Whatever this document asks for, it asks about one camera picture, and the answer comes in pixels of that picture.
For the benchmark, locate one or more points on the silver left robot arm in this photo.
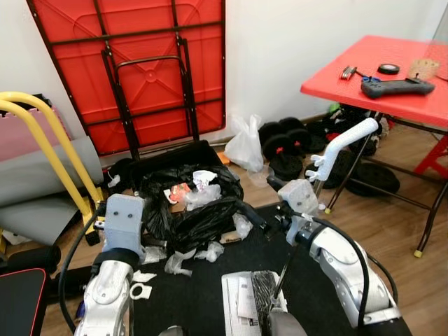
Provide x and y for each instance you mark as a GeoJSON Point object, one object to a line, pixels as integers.
{"type": "Point", "coordinates": [105, 294]}

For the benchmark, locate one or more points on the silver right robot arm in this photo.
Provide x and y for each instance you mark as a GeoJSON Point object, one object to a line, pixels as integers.
{"type": "Point", "coordinates": [343, 269]}

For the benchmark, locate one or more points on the black floor mat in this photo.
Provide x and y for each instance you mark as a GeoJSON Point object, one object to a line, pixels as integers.
{"type": "Point", "coordinates": [210, 301]}

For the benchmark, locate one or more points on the red and white wrapper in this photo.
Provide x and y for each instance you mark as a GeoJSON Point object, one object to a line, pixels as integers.
{"type": "Point", "coordinates": [178, 192]}

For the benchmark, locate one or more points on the white cardboard piece with hole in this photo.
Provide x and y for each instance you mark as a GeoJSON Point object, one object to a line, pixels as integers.
{"type": "Point", "coordinates": [143, 275]}

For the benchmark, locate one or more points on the black bag with white tag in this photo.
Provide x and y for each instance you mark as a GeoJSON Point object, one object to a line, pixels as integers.
{"type": "Point", "coordinates": [124, 171]}

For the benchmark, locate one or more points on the crumpled clear plastic film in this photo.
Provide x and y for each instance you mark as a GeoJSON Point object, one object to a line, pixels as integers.
{"type": "Point", "coordinates": [203, 198]}

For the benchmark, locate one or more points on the black trash bag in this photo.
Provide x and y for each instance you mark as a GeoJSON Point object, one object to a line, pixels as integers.
{"type": "Point", "coordinates": [203, 224]}

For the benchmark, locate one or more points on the white crumpled paper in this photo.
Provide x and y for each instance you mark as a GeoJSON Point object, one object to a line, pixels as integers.
{"type": "Point", "coordinates": [204, 179]}

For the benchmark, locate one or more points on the black plastic trash bin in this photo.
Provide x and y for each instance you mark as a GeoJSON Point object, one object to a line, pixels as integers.
{"type": "Point", "coordinates": [189, 152]}

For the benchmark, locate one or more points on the black weight plate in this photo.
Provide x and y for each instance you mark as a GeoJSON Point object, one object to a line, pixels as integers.
{"type": "Point", "coordinates": [329, 171]}
{"type": "Point", "coordinates": [374, 180]}

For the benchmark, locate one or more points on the white plastic bag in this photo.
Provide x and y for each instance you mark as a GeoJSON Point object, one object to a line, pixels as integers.
{"type": "Point", "coordinates": [245, 147]}

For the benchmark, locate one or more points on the grey robot left leg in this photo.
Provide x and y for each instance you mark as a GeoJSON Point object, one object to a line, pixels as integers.
{"type": "Point", "coordinates": [171, 331]}

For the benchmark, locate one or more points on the grey robot leg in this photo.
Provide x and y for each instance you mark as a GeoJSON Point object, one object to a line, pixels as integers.
{"type": "Point", "coordinates": [287, 325]}
{"type": "Point", "coordinates": [171, 331]}

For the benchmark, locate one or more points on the grey robot right leg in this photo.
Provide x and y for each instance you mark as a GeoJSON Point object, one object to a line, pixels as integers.
{"type": "Point", "coordinates": [287, 325]}

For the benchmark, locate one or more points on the grey rolled mat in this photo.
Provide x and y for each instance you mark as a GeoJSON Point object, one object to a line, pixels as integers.
{"type": "Point", "coordinates": [35, 175]}

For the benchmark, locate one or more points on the red table with folded legs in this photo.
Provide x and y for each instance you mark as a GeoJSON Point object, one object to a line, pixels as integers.
{"type": "Point", "coordinates": [150, 77]}

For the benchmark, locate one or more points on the pink foam puzzle mat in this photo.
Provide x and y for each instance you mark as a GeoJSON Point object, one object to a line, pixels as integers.
{"type": "Point", "coordinates": [42, 129]}

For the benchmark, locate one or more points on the small black bench pad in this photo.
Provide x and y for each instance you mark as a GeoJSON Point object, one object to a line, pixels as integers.
{"type": "Point", "coordinates": [21, 308]}

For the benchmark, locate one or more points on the small metal tool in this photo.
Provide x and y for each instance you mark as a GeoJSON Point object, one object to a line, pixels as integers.
{"type": "Point", "coordinates": [348, 72]}

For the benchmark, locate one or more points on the black handheld controller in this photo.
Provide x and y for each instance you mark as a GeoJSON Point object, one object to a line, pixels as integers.
{"type": "Point", "coordinates": [395, 87]}

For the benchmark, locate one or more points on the black tape roll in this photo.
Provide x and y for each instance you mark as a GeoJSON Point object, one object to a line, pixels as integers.
{"type": "Point", "coordinates": [389, 73]}

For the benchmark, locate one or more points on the beige woven item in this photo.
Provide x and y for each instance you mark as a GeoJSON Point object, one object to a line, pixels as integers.
{"type": "Point", "coordinates": [423, 70]}

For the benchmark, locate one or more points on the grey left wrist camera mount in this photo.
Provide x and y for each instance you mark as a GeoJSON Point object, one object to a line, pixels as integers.
{"type": "Point", "coordinates": [124, 220]}

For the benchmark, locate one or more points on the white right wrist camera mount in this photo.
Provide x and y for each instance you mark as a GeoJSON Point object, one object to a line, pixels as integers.
{"type": "Point", "coordinates": [299, 199]}

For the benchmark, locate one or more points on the yellow tube frame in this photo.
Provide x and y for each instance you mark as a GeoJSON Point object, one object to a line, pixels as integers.
{"type": "Point", "coordinates": [24, 96]}

